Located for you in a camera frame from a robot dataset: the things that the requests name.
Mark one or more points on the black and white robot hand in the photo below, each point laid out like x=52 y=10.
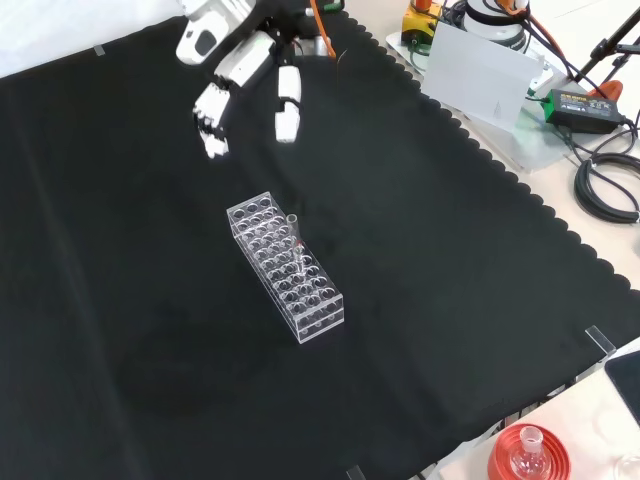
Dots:
x=247 y=62

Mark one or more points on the clear glass test tube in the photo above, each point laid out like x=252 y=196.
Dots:
x=296 y=242

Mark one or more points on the clear plastic test tube rack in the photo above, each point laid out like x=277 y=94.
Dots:
x=292 y=285

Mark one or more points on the clear plastic cloth clip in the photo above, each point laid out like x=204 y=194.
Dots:
x=100 y=50
x=354 y=473
x=600 y=341

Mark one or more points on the yellow stop button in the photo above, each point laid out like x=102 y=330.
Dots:
x=420 y=22

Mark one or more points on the black bench cloth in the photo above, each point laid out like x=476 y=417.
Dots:
x=150 y=250

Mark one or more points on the black power adapter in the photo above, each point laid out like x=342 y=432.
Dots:
x=582 y=107

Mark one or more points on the black tripod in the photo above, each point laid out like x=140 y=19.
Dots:
x=607 y=45

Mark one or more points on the clear round-bottom flask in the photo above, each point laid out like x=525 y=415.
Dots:
x=529 y=455

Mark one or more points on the dark flat tablet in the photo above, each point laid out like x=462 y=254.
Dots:
x=625 y=380

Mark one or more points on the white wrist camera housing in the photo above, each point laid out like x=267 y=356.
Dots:
x=197 y=42

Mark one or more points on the clear base plate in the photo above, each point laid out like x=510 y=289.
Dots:
x=530 y=145

